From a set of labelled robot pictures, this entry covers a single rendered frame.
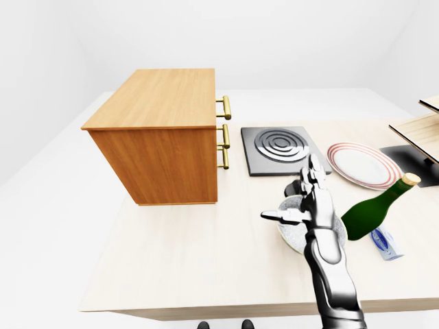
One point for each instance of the wooden cabinet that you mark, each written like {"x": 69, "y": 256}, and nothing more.
{"x": 154, "y": 137}

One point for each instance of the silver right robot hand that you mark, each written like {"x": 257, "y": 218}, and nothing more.
{"x": 319, "y": 209}

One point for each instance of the green wine bottle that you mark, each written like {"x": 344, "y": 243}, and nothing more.
{"x": 367, "y": 214}

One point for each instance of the round black stove knob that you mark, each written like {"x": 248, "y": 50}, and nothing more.
{"x": 291, "y": 188}

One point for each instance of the blue and white box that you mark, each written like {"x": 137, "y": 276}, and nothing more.
{"x": 385, "y": 245}

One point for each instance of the patterned grey bowl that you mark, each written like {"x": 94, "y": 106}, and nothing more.
{"x": 289, "y": 233}

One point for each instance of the flat dark stove plate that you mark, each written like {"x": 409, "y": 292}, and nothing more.
{"x": 274, "y": 161}

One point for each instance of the white plate with red rings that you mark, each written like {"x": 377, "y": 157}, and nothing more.
{"x": 360, "y": 166}

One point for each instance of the small dark rounded shape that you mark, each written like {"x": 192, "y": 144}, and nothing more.
{"x": 203, "y": 325}
{"x": 247, "y": 324}

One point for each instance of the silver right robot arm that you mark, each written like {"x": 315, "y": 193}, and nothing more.
{"x": 334, "y": 284}

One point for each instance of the wooden two-tier rack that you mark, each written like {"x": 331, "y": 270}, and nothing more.
{"x": 416, "y": 135}

